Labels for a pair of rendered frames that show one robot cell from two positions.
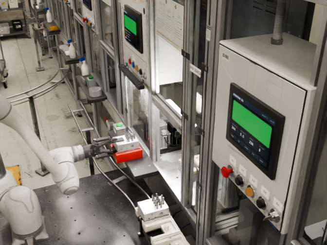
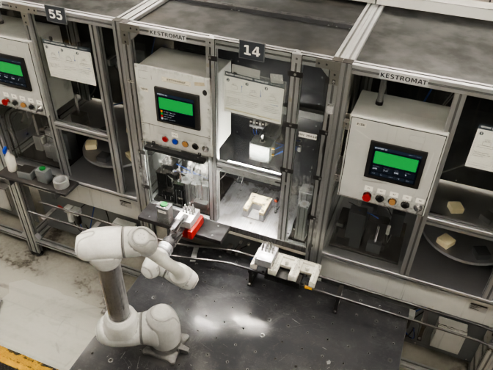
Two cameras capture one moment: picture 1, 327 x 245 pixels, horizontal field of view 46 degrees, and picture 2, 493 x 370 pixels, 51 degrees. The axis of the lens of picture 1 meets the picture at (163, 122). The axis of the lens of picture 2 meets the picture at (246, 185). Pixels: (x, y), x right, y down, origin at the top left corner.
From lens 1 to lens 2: 1.77 m
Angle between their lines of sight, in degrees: 40
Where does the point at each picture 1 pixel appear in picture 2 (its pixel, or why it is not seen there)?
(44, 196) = not seen: hidden behind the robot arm
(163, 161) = (222, 216)
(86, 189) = (159, 280)
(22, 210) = (175, 324)
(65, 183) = (191, 279)
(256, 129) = (402, 164)
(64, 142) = not seen: outside the picture
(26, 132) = (159, 253)
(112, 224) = (221, 291)
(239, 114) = (381, 158)
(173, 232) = (297, 262)
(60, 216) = not seen: hidden behind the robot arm
